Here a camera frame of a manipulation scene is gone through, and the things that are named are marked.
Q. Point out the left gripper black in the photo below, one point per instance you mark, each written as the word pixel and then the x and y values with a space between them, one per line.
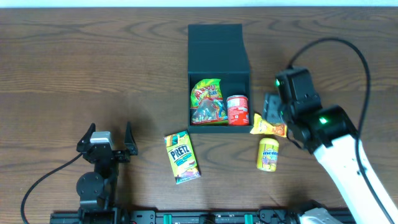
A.
pixel 117 156

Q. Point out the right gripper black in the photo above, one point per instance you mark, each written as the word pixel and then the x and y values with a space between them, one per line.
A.
pixel 272 106

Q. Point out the red tin can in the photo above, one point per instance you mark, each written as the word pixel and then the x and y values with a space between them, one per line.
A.
pixel 238 114

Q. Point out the Haribo gummy bag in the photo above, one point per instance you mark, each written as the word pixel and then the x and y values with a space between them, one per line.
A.
pixel 206 103

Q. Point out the black gift box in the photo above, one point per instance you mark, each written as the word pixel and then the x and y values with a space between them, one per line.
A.
pixel 218 51

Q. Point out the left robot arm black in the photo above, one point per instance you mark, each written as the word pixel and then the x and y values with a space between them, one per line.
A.
pixel 97 189

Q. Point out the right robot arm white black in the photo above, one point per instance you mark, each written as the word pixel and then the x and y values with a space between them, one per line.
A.
pixel 349 168

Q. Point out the yellow orange candy packet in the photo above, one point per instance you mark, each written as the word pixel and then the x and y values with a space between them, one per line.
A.
pixel 261 126

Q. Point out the yellow Mentos bottle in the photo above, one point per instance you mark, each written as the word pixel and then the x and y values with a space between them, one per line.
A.
pixel 267 155

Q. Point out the yellow Pretz snack box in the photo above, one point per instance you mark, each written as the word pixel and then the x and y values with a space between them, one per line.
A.
pixel 182 157

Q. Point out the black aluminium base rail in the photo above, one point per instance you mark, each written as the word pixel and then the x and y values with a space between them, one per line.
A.
pixel 310 212

